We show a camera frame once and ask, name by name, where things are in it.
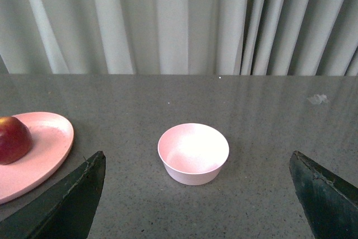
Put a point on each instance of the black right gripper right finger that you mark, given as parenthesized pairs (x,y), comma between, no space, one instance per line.
(329,202)

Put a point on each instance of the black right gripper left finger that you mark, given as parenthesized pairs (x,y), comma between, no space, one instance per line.
(66,210)

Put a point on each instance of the red apple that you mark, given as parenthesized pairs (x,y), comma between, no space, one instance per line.
(16,139)

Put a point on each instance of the pale pink bowl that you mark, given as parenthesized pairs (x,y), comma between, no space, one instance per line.
(192,153)

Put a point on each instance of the pink plate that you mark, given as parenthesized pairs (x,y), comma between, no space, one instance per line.
(53,137)

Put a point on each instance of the small clear tape scrap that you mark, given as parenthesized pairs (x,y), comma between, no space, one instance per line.
(318,99)

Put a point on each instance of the white curtain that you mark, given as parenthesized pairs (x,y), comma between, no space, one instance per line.
(225,37)

